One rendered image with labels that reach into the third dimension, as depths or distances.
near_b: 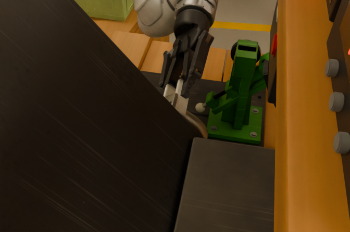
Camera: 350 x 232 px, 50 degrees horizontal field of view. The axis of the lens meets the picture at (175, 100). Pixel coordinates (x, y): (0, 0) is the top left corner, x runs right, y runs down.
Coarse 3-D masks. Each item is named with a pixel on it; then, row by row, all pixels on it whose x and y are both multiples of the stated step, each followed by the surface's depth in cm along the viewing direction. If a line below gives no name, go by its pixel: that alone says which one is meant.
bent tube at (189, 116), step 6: (168, 96) 70; (174, 96) 69; (174, 102) 68; (186, 114) 71; (192, 114) 73; (186, 120) 71; (192, 120) 72; (198, 120) 73; (192, 126) 73; (198, 126) 73; (204, 126) 75; (198, 132) 74; (204, 132) 75
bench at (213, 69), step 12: (156, 48) 135; (168, 48) 135; (216, 48) 135; (144, 60) 131; (156, 60) 131; (216, 60) 131; (228, 60) 131; (156, 72) 126; (204, 72) 126; (216, 72) 126; (228, 72) 126; (264, 132) 108; (264, 144) 105
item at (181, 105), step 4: (180, 80) 72; (180, 84) 71; (176, 88) 71; (180, 88) 71; (176, 92) 70; (180, 92) 71; (180, 96) 70; (180, 100) 70; (184, 100) 71; (176, 104) 69; (180, 104) 70; (184, 104) 71; (176, 108) 69; (180, 108) 70; (184, 108) 70; (180, 112) 69; (184, 112) 70; (184, 116) 70
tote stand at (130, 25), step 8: (128, 16) 166; (136, 16) 166; (104, 24) 161; (112, 24) 161; (120, 24) 161; (128, 24) 161; (136, 24) 163; (112, 32) 157; (136, 32) 165; (152, 40) 186; (160, 40) 198; (168, 40) 210
